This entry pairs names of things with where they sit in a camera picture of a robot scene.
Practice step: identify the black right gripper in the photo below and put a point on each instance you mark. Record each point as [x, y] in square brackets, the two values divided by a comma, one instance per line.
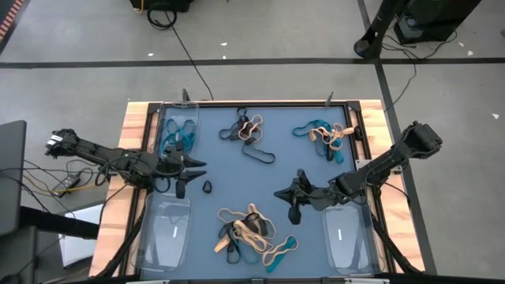
[315, 195]

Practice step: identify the black power adapter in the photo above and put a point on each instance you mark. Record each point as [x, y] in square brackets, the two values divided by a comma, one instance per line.
[67, 183]

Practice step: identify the black equipment case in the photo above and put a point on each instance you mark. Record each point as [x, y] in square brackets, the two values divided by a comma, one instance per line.
[165, 4]

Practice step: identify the black stand pole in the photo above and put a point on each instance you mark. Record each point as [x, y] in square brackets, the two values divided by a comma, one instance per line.
[371, 43]

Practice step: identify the clear plastic basket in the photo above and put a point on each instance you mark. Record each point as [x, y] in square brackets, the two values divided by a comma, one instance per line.
[185, 108]
[349, 244]
[165, 236]

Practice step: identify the orange striped hazard strip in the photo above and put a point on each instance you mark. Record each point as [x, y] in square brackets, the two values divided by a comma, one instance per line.
[10, 17]

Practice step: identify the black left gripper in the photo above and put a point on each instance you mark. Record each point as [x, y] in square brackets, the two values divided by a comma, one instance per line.
[173, 167]

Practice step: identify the grey monitor panel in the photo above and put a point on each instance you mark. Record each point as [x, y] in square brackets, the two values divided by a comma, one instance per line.
[12, 177]

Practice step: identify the blue table mat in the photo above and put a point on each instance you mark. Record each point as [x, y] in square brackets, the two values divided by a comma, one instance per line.
[244, 177]

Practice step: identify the black equipment box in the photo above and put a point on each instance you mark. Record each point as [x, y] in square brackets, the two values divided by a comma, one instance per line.
[434, 19]

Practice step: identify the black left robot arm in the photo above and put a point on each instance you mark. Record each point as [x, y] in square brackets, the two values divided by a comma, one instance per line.
[98, 152]

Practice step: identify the grey frame post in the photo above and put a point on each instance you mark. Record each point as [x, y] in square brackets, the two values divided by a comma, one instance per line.
[185, 95]
[329, 99]

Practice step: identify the black support beam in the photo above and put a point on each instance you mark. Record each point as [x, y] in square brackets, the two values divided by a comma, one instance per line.
[59, 225]

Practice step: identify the white sheet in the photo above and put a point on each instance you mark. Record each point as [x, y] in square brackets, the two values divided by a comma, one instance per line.
[79, 248]

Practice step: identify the white bracket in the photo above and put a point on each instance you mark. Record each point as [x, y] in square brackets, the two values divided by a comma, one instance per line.
[148, 281]
[367, 281]

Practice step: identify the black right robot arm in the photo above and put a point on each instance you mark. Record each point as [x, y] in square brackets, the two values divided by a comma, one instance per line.
[394, 158]

